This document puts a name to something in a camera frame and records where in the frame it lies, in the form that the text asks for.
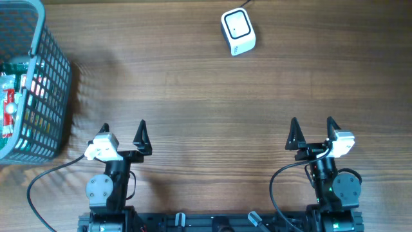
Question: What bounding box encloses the grey plastic mesh basket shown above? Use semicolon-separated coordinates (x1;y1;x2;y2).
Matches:
1;0;71;164

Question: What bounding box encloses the white barcode scanner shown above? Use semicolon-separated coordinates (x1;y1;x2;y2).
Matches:
221;8;256;56

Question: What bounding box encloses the red Nescafe coffee stick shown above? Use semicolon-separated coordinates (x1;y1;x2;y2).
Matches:
2;88;17;138

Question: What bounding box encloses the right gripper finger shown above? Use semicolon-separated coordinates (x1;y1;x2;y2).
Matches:
326;116;341;140
285;117;306;150

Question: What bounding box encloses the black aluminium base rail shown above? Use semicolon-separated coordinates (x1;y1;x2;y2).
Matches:
77;211;365;232

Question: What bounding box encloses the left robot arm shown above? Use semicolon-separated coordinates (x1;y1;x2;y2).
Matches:
77;120;153;232

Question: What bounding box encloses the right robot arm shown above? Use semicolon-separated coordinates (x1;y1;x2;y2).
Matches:
285;117;364;232

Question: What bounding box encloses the right camera black cable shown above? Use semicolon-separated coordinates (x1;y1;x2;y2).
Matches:
269;147;332;232

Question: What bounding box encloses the camera black cable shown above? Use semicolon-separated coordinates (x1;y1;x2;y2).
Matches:
269;147;332;232
26;153;86;232

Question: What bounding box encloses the left camera black cable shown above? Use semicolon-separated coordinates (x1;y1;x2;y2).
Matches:
26;153;86;232

